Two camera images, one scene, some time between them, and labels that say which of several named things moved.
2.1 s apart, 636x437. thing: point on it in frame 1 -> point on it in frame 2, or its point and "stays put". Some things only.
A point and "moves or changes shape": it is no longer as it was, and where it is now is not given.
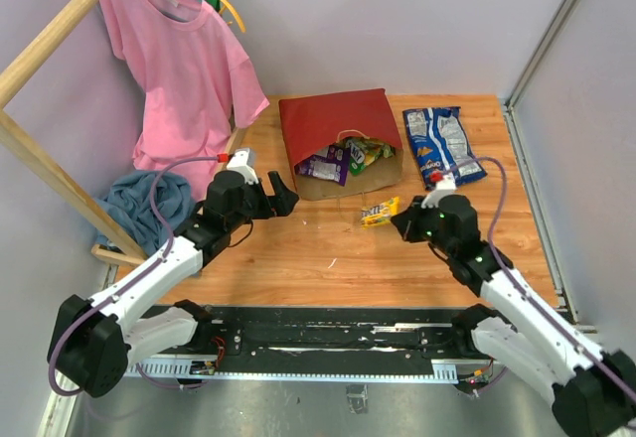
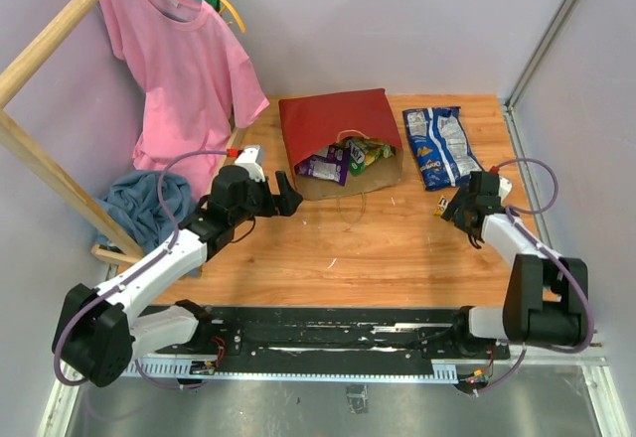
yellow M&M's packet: [380, 214] moves or changes shape
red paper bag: [312, 123] stays put
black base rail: [325, 342] stays put
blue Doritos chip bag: [443, 144] stays put
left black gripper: [279, 205] stays put
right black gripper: [407, 219] -> [454, 210]
